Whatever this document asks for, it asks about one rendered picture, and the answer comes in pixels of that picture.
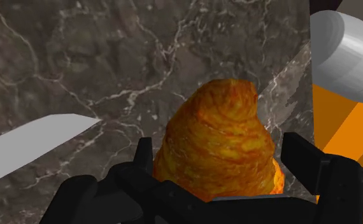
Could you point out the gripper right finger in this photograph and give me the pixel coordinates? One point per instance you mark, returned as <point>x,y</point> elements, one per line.
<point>336,186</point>

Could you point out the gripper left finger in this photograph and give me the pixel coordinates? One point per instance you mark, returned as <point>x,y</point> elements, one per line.
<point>128,186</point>

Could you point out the orange flaky pastry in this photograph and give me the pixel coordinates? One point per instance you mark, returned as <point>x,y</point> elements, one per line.
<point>218,139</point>

